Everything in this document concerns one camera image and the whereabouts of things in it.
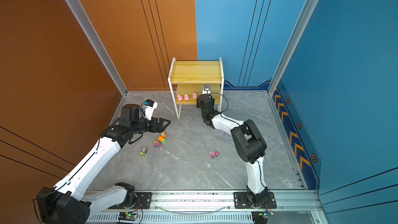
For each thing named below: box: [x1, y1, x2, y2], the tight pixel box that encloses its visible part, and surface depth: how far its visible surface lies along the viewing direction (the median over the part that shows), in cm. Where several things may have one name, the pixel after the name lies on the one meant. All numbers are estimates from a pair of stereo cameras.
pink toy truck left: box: [151, 140, 162, 149], surface depth 93 cm
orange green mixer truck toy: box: [157, 135, 168, 145], surface depth 93 cm
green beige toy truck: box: [138, 146, 148, 158], surface depth 89 cm
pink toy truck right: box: [208, 150, 220, 160], surface depth 88 cm
